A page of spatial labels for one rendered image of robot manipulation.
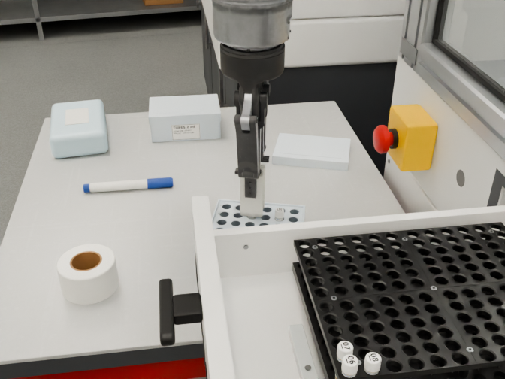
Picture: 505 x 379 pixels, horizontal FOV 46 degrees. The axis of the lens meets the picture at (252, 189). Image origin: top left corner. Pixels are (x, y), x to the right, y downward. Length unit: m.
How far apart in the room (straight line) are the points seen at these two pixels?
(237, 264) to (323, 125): 0.55
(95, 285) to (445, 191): 0.47
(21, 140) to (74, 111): 1.78
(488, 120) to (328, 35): 0.62
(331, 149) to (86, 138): 0.41
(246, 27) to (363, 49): 0.69
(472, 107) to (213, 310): 0.42
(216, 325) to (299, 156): 0.57
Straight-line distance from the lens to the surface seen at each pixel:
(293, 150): 1.02
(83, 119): 1.10
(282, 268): 0.66
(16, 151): 2.82
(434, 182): 0.86
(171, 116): 1.06
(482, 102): 0.73
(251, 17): 0.65
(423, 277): 0.58
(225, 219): 0.81
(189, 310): 0.51
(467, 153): 0.77
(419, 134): 0.83
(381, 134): 0.84
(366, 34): 1.31
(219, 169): 0.99
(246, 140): 0.70
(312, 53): 1.29
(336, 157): 1.00
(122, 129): 1.15
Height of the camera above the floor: 1.26
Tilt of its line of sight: 32 degrees down
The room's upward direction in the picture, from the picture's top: straight up
